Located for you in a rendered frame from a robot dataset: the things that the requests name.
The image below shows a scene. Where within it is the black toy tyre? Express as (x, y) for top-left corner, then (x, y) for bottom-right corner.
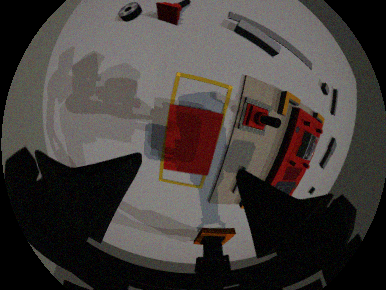
(118, 1), (142, 21)

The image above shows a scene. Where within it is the yellow rectangular outline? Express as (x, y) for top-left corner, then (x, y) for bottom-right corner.
(158, 72), (233, 189)

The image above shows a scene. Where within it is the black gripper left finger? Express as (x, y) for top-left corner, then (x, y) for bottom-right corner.
(35, 150), (141, 243)

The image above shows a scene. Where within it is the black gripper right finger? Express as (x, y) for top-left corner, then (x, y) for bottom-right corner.
(236, 169), (334, 258)

